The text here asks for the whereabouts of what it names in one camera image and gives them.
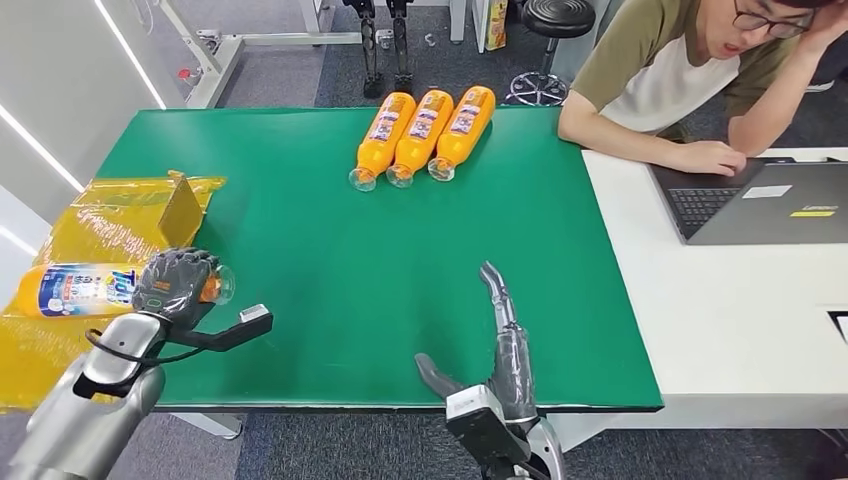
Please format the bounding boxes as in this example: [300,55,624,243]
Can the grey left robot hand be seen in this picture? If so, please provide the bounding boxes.
[131,247,224,333]

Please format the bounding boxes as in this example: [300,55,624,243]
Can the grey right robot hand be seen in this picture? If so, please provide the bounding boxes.
[413,260,540,426]

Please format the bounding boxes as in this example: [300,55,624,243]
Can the orange bottle with blue label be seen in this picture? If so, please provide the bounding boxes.
[15,262,237,320]

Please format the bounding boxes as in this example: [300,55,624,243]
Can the orange bottle with clear cap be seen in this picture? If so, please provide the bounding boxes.
[427,85,497,183]
[348,91,418,194]
[386,89,456,190]

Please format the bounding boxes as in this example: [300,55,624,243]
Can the box wrapped in yellow film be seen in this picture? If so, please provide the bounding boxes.
[0,170,228,413]

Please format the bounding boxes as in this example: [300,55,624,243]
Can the green table mat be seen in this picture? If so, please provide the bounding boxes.
[95,105,664,414]

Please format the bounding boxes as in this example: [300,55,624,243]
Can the person's right hand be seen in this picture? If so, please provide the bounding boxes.
[670,140,749,178]

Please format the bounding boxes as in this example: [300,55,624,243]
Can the person's hand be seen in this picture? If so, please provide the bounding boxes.
[670,140,749,178]
[796,0,848,60]

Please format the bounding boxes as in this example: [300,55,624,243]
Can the grey laptop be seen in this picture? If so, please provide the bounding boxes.
[649,156,848,247]

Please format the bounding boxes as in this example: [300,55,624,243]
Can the black robot leg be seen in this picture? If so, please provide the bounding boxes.
[385,0,417,94]
[342,0,386,101]

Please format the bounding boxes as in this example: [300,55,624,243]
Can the person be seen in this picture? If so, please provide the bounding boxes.
[557,0,848,178]

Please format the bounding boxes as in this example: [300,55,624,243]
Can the black round stool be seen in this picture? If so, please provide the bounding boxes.
[504,0,598,108]

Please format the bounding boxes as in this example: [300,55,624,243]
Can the yellow carton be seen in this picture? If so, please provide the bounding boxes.
[484,0,511,52]

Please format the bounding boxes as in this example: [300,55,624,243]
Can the black-rimmed glasses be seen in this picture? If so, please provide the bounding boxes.
[731,0,815,40]

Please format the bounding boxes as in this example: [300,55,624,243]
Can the person's left hand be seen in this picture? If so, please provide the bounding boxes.
[796,0,848,60]

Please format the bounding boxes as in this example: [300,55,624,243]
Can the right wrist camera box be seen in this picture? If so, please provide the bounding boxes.
[444,384,533,469]

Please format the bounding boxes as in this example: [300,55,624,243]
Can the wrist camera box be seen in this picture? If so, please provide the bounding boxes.
[444,384,533,469]
[168,303,275,354]

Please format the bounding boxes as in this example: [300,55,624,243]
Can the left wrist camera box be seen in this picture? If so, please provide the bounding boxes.
[168,303,275,354]

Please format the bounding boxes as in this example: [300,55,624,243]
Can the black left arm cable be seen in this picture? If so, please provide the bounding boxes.
[84,328,208,368]

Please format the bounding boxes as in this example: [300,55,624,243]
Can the white table leg bracket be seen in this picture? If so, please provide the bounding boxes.
[167,411,244,442]

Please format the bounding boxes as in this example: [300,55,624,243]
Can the white metal table frame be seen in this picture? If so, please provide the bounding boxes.
[153,0,364,111]

